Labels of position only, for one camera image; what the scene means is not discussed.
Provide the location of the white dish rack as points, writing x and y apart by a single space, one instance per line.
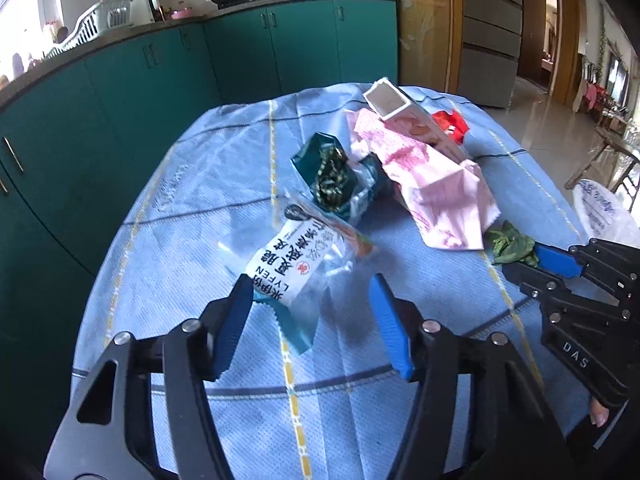
102 17

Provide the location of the pink bowl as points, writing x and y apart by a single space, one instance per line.
180 14

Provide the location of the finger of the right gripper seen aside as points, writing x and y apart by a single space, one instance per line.
557 261

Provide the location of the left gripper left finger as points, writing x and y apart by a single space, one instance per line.
107 431

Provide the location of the dark green foil wrapper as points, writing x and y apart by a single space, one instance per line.
338 184

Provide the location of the teal lower cabinets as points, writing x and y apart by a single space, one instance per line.
82 135

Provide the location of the blue white ointment box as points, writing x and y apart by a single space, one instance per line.
400 113

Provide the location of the blue tablecloth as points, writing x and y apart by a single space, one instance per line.
310 393

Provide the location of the wooden stool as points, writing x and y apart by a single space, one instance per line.
613 160

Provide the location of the clear printed snack bag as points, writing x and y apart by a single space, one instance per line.
293 255

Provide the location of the pink plastic bag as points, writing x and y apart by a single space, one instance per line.
446 193

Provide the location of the red snack wrapper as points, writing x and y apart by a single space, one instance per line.
453 124

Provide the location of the green vegetable leaf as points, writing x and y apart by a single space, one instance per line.
509 245

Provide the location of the grey refrigerator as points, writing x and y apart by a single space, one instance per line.
491 45

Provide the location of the white lined trash bin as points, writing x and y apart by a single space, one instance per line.
602 215

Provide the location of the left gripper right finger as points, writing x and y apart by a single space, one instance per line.
512 433

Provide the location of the right hand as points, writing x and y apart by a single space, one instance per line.
598 413

